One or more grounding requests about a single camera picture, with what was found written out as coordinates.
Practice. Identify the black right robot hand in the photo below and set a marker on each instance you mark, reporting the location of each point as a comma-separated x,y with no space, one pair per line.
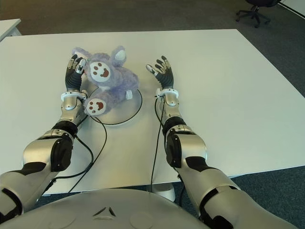
165,77

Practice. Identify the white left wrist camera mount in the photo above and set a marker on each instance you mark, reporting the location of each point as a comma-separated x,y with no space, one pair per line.
71,95

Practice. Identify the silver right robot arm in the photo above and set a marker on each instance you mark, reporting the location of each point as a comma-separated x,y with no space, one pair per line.
202,155

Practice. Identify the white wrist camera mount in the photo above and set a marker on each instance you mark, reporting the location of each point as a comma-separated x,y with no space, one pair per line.
71,95
168,91

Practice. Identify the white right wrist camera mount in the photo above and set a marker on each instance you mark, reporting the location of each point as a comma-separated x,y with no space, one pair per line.
168,91

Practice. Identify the white plate with black rim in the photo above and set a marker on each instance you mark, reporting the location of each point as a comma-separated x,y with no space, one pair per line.
124,109

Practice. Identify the purple bunny plush doll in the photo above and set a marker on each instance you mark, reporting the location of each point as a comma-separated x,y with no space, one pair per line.
107,76

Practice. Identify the grey robot torso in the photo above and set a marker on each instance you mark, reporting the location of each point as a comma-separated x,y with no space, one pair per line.
107,214

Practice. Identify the black office chair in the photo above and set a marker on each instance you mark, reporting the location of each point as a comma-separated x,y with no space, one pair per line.
255,12

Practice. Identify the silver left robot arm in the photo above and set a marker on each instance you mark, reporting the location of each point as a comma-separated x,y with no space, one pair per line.
35,150

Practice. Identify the white side table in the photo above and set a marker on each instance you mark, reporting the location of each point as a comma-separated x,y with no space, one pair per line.
8,27

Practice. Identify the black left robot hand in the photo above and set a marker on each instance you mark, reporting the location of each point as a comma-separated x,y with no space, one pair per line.
73,80

